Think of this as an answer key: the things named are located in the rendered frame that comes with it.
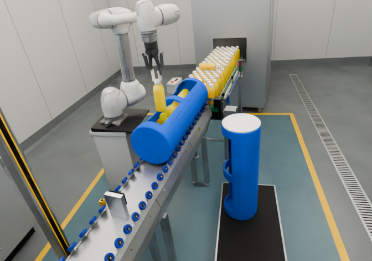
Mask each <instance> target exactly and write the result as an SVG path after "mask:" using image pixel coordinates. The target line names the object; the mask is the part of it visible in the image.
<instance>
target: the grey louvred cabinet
mask: <svg viewBox="0 0 372 261"><path fill-rule="evenodd" d="M34 225H35V224H34V222H33V220H32V218H31V217H30V215H29V213H28V211H27V210H26V208H25V206H24V204H23V203H22V201H21V199H20V198H19V196H18V194H17V192H16V191H15V189H14V187H13V185H12V184H11V182H10V180H9V178H8V177H7V175H6V173H5V171H4V170H3V168H2V166H1V164H0V261H11V260H12V259H13V258H14V257H15V256H16V254H17V253H18V252H19V251H20V249H21V248H22V247H23V246H24V245H25V243H26V242H27V241H28V239H29V238H30V237H31V236H32V235H33V233H34V232H35V230H34V228H33V226H34Z"/></svg>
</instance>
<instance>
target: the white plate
mask: <svg viewBox="0 0 372 261"><path fill-rule="evenodd" d="M222 125H223V127H224V128H225V129H227V130H229V131H231V132H236V133H247V132H252V131H255V130H257V129H258V128H259V127H260V125H261V121H260V120H259V119H258V118H257V117H255V116H253V115H250V114H232V115H229V116H227V117H226V118H224V119H223V121H222Z"/></svg>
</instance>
